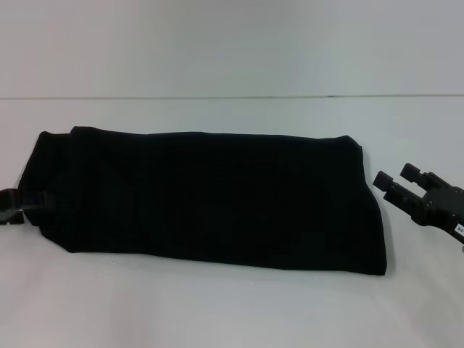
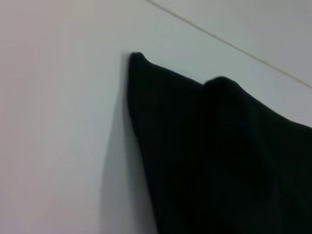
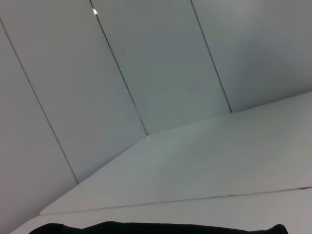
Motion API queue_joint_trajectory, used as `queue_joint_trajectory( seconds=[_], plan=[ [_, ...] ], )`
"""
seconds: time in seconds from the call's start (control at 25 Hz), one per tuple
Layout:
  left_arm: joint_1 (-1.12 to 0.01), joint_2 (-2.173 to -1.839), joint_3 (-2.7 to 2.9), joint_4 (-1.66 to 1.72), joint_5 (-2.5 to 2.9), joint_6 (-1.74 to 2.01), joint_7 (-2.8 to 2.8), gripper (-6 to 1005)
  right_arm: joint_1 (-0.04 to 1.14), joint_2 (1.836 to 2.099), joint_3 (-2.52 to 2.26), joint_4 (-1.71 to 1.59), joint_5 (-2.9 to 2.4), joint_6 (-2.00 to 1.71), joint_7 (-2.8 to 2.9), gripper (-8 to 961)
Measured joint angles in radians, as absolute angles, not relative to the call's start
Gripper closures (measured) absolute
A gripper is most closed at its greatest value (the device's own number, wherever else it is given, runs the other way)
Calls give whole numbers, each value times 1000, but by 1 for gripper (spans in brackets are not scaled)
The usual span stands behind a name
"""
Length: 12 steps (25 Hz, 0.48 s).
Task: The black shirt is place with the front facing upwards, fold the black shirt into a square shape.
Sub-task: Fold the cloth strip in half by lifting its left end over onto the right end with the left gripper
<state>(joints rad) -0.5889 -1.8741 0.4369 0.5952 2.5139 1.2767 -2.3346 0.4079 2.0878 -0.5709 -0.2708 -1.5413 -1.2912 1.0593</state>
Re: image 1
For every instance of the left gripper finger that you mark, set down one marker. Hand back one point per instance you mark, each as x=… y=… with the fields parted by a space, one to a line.
x=11 y=208

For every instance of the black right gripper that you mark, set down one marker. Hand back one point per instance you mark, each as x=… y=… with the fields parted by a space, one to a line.
x=442 y=206

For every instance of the black shirt with white print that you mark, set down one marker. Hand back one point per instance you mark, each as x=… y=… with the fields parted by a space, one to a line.
x=210 y=199

